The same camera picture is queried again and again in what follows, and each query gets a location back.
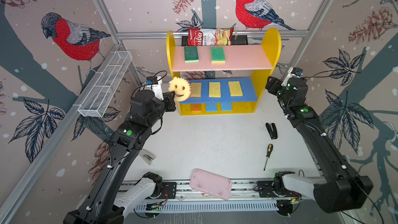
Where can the orange rectangular sponge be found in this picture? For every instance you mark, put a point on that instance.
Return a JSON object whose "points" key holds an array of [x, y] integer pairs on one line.
{"points": [[196, 108]]}

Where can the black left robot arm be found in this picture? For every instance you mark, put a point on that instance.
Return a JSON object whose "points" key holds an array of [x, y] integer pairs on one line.
{"points": [[102, 205]]}

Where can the dark green scouring sponge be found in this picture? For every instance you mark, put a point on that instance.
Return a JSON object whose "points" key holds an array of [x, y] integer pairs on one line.
{"points": [[191, 54]]}

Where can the black yellow screwdriver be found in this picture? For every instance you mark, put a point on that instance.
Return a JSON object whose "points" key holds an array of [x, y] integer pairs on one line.
{"points": [[268, 154]]}

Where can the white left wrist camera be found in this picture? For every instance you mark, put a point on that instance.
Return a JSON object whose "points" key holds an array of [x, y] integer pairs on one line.
{"points": [[153, 83]]}

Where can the yellow shelf pink blue boards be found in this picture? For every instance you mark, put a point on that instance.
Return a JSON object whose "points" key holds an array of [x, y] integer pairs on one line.
{"points": [[251, 65]]}

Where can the beige orange-backed sponge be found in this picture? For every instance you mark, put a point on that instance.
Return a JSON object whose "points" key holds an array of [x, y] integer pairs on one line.
{"points": [[196, 89]]}

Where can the light green sponge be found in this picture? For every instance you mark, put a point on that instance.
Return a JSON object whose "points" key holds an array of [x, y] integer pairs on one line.
{"points": [[217, 55]]}

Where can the red chips bag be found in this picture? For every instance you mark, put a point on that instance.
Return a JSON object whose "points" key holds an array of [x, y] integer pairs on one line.
{"points": [[209, 37]]}

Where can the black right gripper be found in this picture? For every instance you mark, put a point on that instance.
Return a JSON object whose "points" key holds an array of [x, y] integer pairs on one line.
{"points": [[273, 85]]}

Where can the blue cellulose sponge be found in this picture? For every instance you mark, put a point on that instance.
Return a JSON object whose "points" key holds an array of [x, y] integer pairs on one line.
{"points": [[211, 107], [226, 107]]}

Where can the pink plastic tray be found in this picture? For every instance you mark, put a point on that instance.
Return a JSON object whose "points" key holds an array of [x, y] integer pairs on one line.
{"points": [[211, 184]]}

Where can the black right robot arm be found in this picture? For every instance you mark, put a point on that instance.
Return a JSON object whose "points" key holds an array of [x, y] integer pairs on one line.
{"points": [[341, 188]]}

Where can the black binder clip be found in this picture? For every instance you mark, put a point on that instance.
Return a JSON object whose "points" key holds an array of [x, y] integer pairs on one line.
{"points": [[271, 128]]}

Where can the yellow smiley round sponge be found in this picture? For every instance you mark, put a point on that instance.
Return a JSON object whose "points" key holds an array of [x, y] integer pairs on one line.
{"points": [[181, 87]]}

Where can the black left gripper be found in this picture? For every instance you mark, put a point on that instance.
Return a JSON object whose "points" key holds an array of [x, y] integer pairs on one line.
{"points": [[169, 100]]}

